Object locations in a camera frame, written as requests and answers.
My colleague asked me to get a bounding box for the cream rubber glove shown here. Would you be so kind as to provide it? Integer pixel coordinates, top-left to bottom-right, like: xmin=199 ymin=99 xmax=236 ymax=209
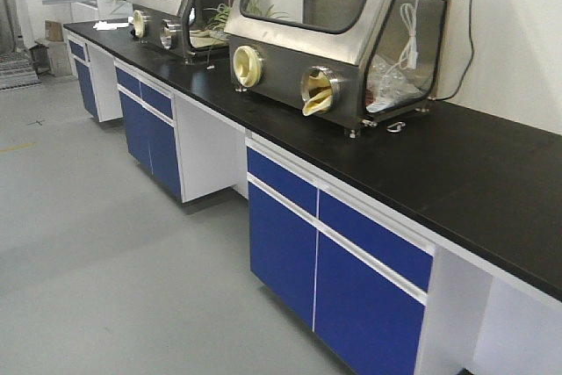
xmin=300 ymin=67 xmax=338 ymax=116

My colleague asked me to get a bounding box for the middle blue cabinet unit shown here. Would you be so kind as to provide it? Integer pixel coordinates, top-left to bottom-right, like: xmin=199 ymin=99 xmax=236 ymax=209
xmin=114 ymin=60 xmax=248 ymax=203

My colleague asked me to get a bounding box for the blue cabinet unit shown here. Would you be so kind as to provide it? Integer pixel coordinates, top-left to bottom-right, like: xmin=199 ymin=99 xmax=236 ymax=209
xmin=114 ymin=60 xmax=248 ymax=203
xmin=246 ymin=135 xmax=436 ymax=374
xmin=66 ymin=30 xmax=123 ymax=122

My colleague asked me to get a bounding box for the near blue cabinet unit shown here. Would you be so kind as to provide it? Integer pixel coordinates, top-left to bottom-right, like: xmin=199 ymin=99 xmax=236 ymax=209
xmin=246 ymin=135 xmax=436 ymax=374

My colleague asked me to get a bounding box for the near steel glove box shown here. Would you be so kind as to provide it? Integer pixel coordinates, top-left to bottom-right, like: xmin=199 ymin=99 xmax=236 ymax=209
xmin=226 ymin=0 xmax=450 ymax=133

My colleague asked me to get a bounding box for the steel glove box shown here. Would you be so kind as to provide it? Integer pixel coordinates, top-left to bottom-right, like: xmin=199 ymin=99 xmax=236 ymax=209
xmin=226 ymin=0 xmax=450 ymax=133
xmin=128 ymin=0 xmax=234 ymax=63

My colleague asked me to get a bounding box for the far steel glove box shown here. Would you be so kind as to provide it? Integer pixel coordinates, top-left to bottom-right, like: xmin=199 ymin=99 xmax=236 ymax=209
xmin=128 ymin=0 xmax=234 ymax=63

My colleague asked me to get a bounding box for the far blue cabinet unit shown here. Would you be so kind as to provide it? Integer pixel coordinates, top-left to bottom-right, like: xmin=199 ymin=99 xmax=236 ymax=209
xmin=66 ymin=30 xmax=123 ymax=122

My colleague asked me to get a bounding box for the cardboard box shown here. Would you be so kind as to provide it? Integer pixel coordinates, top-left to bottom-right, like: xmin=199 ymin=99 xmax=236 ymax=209
xmin=44 ymin=20 xmax=64 ymax=42

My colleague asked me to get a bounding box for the white power cable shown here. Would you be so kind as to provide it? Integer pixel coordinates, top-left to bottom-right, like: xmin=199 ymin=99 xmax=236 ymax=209
xmin=372 ymin=2 xmax=421 ymax=86

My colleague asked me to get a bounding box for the black power cable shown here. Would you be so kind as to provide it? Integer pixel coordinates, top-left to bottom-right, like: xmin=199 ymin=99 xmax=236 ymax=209
xmin=420 ymin=0 xmax=478 ymax=102

